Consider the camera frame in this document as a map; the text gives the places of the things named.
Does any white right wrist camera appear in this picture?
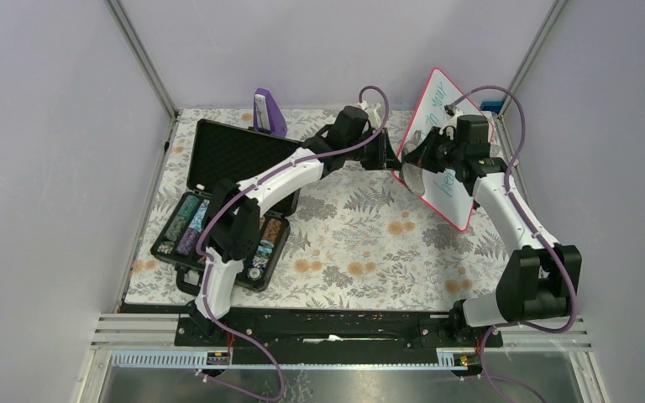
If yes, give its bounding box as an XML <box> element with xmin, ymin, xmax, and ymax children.
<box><xmin>441</xmin><ymin>104</ymin><xmax>465</xmax><ymax>139</ymax></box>

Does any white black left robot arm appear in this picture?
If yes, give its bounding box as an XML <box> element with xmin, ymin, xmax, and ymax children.
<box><xmin>194</xmin><ymin>102</ymin><xmax>390</xmax><ymax>345</ymax></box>

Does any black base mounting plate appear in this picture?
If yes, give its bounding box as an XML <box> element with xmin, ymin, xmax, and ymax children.
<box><xmin>175</xmin><ymin>306</ymin><xmax>485</xmax><ymax>365</ymax></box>

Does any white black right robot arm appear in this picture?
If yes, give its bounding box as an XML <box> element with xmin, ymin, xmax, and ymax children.
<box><xmin>401</xmin><ymin>114</ymin><xmax>582</xmax><ymax>346</ymax></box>

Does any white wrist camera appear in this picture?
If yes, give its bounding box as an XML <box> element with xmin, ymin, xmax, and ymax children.
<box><xmin>357</xmin><ymin>100</ymin><xmax>385</xmax><ymax>130</ymax></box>
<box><xmin>441</xmin><ymin>104</ymin><xmax>465</xmax><ymax>139</ymax></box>

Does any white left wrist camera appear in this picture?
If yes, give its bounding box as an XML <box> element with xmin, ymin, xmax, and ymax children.
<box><xmin>357</xmin><ymin>100</ymin><xmax>385</xmax><ymax>130</ymax></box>

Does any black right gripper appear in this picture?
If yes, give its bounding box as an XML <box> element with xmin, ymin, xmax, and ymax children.
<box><xmin>403</xmin><ymin>128</ymin><xmax>464</xmax><ymax>175</ymax></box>

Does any black poker chip case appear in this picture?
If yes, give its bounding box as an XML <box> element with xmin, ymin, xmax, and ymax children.
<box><xmin>150</xmin><ymin>119</ymin><xmax>300</xmax><ymax>296</ymax></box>

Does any grey round scrubber pad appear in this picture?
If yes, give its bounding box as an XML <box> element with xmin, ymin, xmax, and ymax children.
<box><xmin>400</xmin><ymin>151</ymin><xmax>425</xmax><ymax>196</ymax></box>

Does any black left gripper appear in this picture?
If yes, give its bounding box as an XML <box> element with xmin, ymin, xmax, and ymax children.
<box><xmin>345</xmin><ymin>128</ymin><xmax>402</xmax><ymax>172</ymax></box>

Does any blue corner block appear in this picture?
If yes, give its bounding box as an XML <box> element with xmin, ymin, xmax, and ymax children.
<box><xmin>480</xmin><ymin>101</ymin><xmax>504</xmax><ymax>114</ymax></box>

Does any purple metronome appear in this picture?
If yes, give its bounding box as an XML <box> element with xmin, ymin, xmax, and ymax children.
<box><xmin>252</xmin><ymin>88</ymin><xmax>287</xmax><ymax>139</ymax></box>

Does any floral table mat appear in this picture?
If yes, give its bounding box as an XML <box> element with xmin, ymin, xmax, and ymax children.
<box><xmin>128</xmin><ymin>107</ymin><xmax>546</xmax><ymax>314</ymax></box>

